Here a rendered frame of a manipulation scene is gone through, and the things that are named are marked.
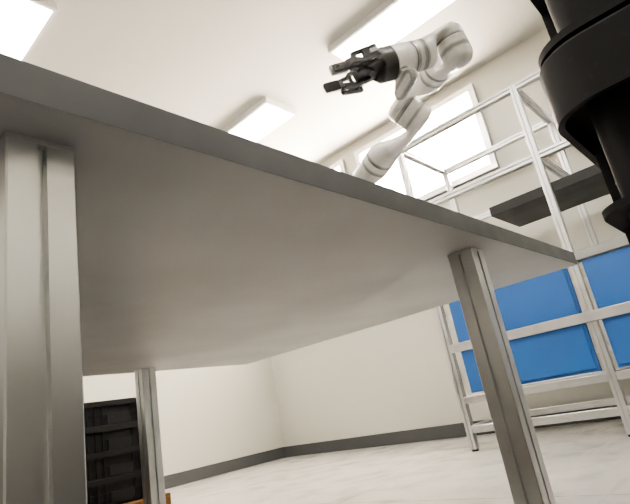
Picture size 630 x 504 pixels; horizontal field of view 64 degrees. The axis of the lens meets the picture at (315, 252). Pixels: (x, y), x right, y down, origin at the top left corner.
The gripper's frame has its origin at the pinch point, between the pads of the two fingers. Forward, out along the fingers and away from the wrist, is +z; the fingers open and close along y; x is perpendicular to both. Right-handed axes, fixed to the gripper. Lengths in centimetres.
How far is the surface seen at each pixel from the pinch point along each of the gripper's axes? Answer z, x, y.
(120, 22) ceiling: 16, -180, -175
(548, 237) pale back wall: -211, 36, -215
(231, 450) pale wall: 41, 87, -420
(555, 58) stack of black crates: 32, 47, 75
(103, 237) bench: 52, 25, 16
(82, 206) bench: 53, 24, 27
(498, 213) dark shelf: -146, 14, -165
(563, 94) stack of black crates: 32, 49, 74
